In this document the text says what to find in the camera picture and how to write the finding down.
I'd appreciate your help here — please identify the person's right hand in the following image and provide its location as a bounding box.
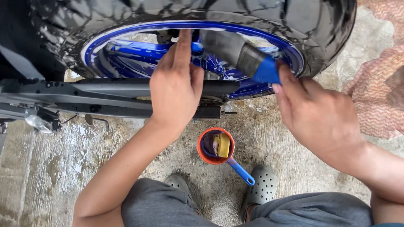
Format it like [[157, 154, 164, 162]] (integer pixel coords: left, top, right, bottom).
[[272, 60, 367, 165]]

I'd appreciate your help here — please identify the yellow sponge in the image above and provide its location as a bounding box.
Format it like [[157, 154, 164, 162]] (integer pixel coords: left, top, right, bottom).
[[216, 133, 231, 158]]

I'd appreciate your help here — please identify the blue handled grey brush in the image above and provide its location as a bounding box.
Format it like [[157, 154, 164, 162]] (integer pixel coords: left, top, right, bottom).
[[199, 30, 283, 86]]

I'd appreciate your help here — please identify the chrome motorcycle foot peg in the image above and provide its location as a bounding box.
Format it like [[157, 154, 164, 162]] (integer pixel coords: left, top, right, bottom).
[[25, 114, 53, 133]]

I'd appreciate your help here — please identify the black motorcycle swingarm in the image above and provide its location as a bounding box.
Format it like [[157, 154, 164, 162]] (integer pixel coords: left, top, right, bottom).
[[0, 77, 241, 121]]

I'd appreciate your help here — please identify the orange dipper with blue handle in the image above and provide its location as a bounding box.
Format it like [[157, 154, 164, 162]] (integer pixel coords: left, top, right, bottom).
[[197, 127, 255, 186]]

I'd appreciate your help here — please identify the grey perforated clog shoe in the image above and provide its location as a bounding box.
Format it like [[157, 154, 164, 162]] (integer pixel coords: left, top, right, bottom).
[[239, 165, 278, 224], [164, 173, 202, 217]]

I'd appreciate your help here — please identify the blue motorcycle wheel rim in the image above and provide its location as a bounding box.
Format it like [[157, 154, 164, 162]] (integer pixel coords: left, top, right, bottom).
[[80, 20, 305, 100]]

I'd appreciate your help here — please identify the person's left hand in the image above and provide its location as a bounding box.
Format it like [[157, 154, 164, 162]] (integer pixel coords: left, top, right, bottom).
[[149, 30, 205, 133]]

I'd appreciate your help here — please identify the black motorcycle body panel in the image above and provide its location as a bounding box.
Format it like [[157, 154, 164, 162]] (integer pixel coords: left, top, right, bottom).
[[0, 0, 66, 82]]

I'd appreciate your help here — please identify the pink patterned cloth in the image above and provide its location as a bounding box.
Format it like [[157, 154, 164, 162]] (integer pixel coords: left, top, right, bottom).
[[341, 0, 404, 140]]

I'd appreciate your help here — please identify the black motorcycle tyre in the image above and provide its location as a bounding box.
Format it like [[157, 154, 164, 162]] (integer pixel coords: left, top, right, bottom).
[[30, 0, 358, 79]]

